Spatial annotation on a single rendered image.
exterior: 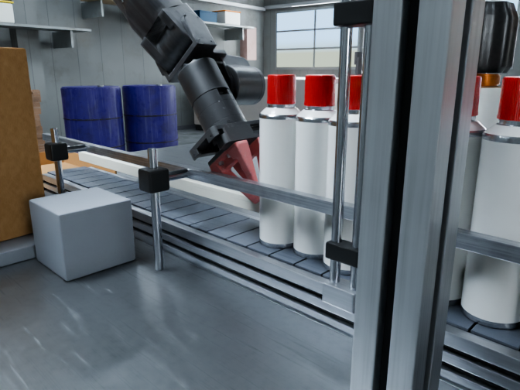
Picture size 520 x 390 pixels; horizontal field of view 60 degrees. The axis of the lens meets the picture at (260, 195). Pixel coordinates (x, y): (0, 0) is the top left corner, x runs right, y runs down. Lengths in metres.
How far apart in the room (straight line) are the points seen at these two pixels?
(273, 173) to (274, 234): 0.07
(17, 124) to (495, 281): 0.63
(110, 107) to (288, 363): 4.61
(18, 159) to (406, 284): 0.59
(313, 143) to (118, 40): 7.62
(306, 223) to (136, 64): 7.78
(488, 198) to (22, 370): 0.43
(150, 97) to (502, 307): 4.86
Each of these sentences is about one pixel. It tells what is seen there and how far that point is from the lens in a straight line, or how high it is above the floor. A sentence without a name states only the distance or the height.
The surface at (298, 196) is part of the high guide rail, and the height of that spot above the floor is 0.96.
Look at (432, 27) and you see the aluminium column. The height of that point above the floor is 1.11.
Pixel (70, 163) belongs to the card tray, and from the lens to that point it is 1.40.
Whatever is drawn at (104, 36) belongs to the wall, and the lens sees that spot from 7.91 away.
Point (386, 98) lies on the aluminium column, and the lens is 0.27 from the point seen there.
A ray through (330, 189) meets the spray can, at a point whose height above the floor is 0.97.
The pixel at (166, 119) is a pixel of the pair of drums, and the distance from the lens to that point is 5.21.
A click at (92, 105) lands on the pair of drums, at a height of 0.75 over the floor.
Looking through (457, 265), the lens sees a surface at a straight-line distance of 0.45.
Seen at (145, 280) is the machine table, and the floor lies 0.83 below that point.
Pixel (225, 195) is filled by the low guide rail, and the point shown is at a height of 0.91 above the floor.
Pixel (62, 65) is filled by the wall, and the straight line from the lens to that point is 7.51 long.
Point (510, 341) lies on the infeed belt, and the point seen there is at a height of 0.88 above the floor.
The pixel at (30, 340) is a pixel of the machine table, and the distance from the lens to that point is 0.53.
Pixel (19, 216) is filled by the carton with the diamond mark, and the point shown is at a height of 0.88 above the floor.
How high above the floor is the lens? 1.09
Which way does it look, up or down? 15 degrees down
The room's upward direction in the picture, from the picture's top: straight up
